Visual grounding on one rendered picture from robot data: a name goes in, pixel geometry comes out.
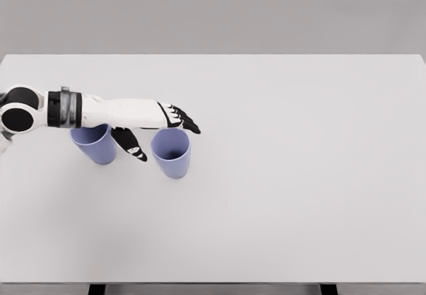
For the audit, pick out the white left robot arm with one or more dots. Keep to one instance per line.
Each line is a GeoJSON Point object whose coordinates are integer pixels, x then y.
{"type": "Point", "coordinates": [60, 108]}

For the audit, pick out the lavender plastic cup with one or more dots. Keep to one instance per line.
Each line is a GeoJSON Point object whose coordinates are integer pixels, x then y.
{"type": "Point", "coordinates": [96, 145]}
{"type": "Point", "coordinates": [173, 162]}

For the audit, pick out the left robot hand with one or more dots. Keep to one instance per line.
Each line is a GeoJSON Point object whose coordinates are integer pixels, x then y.
{"type": "Point", "coordinates": [139, 113]}

